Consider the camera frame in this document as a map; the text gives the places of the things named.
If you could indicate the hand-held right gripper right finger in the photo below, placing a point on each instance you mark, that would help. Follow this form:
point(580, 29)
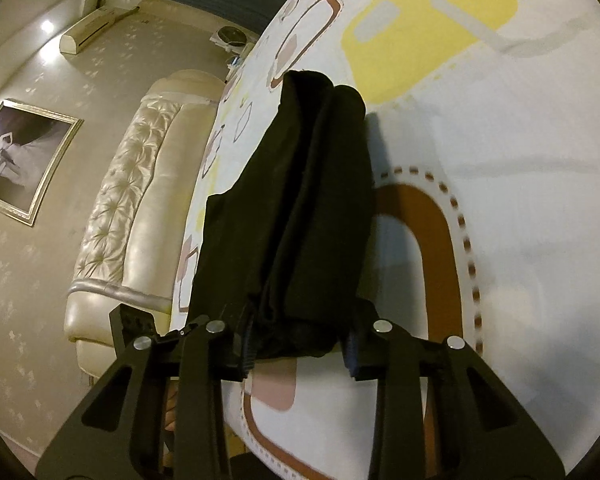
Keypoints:
point(351, 355)

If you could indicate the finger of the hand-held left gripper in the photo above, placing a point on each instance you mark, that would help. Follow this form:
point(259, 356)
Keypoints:
point(132, 322)

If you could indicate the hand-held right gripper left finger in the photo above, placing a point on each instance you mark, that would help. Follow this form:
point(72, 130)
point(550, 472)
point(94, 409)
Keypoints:
point(247, 357)

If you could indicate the black pants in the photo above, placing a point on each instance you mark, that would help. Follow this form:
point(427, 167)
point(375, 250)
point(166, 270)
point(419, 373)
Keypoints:
point(290, 220)

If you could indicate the cream tufted headboard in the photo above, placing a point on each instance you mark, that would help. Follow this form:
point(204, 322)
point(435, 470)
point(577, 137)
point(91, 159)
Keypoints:
point(130, 200)

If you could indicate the printed white bed sheet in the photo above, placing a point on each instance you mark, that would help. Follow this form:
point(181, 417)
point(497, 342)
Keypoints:
point(505, 160)

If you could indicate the white air conditioner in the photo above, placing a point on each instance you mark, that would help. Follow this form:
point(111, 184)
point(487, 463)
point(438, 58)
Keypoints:
point(87, 30)

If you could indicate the ceiling spot light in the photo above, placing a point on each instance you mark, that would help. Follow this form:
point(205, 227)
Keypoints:
point(46, 22)

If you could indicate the silver framed wall picture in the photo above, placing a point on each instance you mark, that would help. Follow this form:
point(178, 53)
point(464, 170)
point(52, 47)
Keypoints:
point(20, 155)

